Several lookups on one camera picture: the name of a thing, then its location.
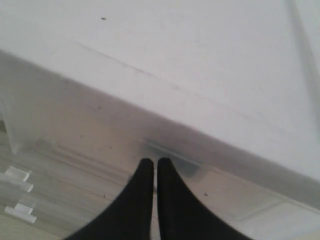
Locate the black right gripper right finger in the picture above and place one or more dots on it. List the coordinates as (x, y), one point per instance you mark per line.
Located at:
(181, 215)

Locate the bottom wide clear drawer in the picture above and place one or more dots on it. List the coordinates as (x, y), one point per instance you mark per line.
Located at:
(59, 220)

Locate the white plastic drawer cabinet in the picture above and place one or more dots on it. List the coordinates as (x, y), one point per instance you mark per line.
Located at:
(230, 84)

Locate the middle wide clear drawer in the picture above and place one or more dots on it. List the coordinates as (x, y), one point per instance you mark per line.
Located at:
(46, 175)

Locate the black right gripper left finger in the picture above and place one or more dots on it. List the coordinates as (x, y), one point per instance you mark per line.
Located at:
(129, 216)

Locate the wide clear drawer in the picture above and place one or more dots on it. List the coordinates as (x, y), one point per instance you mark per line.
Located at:
(46, 175)
(59, 220)

